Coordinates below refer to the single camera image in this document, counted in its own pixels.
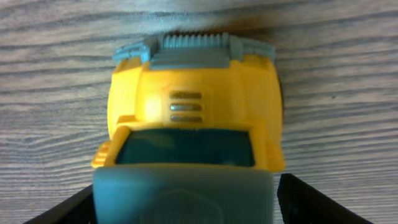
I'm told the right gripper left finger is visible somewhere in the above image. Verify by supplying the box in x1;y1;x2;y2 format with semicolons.
24;185;96;224

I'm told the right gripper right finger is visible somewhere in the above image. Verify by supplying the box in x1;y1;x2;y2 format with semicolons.
277;174;371;224

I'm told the yellow grey toy truck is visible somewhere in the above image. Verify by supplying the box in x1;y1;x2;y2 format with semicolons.
91;33;285;223

